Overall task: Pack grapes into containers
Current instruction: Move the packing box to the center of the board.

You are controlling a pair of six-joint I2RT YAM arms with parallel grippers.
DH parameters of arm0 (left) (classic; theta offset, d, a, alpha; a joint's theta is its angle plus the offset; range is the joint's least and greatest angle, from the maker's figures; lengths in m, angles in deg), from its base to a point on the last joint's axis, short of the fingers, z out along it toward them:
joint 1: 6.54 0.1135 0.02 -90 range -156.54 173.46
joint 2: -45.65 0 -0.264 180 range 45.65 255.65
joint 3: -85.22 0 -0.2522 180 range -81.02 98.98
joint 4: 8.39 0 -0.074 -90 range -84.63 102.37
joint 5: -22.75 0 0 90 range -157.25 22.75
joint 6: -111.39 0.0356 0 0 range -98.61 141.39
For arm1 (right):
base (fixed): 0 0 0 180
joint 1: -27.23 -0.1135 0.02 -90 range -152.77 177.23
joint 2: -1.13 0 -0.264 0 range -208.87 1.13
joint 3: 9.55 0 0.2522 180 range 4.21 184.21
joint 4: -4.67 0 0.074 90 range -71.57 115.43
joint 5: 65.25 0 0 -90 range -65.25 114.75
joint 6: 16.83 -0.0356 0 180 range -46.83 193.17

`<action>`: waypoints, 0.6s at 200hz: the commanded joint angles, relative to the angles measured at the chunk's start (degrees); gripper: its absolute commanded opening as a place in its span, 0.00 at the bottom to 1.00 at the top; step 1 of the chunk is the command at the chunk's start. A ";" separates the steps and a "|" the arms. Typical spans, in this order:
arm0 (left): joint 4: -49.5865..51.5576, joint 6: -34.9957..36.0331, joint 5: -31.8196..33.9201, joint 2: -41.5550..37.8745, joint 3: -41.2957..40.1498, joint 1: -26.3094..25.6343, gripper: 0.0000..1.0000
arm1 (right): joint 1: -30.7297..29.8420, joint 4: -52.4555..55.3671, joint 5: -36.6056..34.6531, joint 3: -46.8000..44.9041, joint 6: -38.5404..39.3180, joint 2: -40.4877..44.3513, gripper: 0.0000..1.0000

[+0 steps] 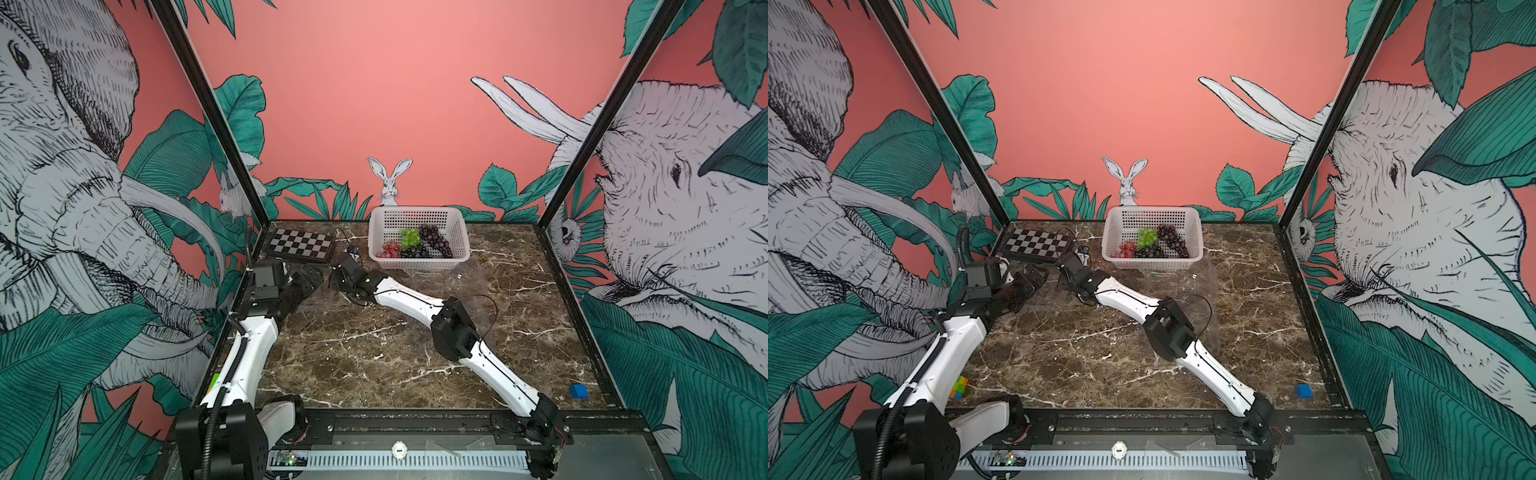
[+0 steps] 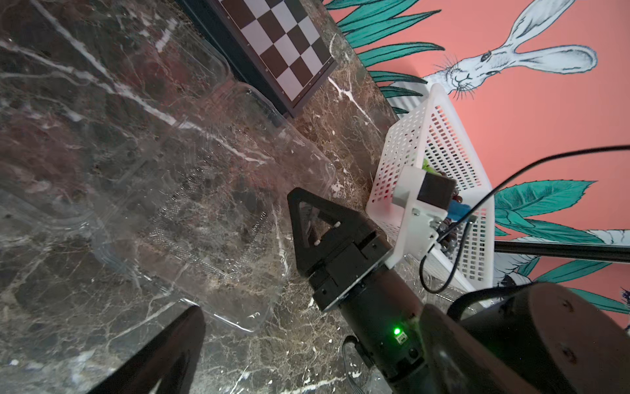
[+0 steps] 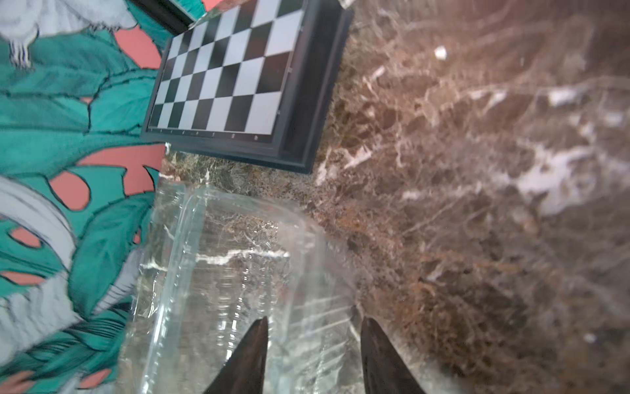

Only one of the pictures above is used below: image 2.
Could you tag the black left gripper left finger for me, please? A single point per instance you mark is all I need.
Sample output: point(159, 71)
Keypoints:
point(167, 363)

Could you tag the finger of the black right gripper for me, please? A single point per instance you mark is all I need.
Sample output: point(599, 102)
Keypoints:
point(322, 229)

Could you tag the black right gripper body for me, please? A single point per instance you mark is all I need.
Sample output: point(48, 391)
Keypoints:
point(343, 272)

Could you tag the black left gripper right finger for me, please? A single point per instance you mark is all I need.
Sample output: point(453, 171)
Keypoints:
point(458, 363)

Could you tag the clear plastic clamshell container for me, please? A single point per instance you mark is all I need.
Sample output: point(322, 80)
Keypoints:
point(119, 122)

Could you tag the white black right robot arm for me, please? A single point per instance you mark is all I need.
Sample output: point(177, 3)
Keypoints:
point(534, 338)

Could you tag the white perforated plastic basket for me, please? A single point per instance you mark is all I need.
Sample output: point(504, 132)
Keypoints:
point(432, 133)

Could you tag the black white chessboard box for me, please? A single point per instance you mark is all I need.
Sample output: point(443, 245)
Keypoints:
point(272, 45)

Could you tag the black right frame post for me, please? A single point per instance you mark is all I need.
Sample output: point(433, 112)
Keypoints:
point(611, 254)

